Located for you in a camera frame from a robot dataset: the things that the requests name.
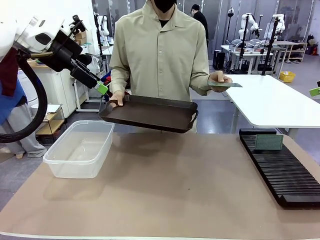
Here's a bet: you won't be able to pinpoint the wooden shelf unit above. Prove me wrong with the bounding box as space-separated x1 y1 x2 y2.
281 41 309 64

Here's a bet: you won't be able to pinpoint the clear plastic box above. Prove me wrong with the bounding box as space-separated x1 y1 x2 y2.
42 120 116 180

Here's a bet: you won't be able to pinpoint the grey background work table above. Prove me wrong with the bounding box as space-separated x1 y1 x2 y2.
219 43 277 75

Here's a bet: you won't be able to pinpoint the person's right hand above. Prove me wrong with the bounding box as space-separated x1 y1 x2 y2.
109 90 125 108

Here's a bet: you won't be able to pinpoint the black camera stand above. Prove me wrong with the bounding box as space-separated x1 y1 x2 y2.
260 16 281 76
238 13 252 74

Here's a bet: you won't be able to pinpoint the dark brown serving tray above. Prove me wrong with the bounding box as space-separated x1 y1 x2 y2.
97 94 200 134

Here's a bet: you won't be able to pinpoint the white table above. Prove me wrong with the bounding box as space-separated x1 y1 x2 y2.
222 74 320 134

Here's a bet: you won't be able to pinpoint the maroon cloth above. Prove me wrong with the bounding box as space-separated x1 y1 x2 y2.
0 47 20 97

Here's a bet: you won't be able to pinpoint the bystander in blue clothing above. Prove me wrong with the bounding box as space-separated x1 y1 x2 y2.
0 72 48 160

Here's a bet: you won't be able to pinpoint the bystander in black clothing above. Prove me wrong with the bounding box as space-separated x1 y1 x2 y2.
190 3 209 48

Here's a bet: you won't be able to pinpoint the black computer tower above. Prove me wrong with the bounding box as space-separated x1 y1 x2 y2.
212 49 226 71

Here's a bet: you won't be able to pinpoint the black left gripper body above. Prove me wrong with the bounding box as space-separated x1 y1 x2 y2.
39 29 93 73

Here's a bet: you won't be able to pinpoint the white cabinet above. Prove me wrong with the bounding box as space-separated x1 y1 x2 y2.
26 65 79 121

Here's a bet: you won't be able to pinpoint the yellow plastic bin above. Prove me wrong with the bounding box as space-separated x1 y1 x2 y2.
279 71 297 83

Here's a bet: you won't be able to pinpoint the thick black cable hose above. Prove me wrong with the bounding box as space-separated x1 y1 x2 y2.
0 48 55 144

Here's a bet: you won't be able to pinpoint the person's right forearm beige sleeve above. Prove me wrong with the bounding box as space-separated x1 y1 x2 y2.
109 68 130 97

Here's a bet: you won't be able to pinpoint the large green perforated PCB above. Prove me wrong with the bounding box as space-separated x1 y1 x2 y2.
254 134 285 151

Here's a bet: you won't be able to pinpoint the person's left forearm beige sleeve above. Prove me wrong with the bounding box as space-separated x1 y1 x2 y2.
189 71 213 97

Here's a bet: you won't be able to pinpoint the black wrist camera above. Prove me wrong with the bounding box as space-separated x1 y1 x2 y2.
68 14 88 34

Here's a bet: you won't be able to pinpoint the small green perforated PCB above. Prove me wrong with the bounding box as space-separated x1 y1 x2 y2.
207 80 244 89

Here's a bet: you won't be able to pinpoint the black face mask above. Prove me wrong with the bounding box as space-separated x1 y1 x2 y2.
152 0 178 15

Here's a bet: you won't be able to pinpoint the small wire-frame side table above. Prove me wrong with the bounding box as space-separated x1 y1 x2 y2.
30 103 66 145

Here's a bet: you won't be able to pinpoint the black slotted PCB rack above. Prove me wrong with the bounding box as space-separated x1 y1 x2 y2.
238 128 320 208

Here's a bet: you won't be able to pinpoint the person's left hand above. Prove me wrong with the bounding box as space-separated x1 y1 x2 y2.
209 70 233 85

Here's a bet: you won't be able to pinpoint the person's torso beige shirt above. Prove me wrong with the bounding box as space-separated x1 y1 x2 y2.
109 0 211 135

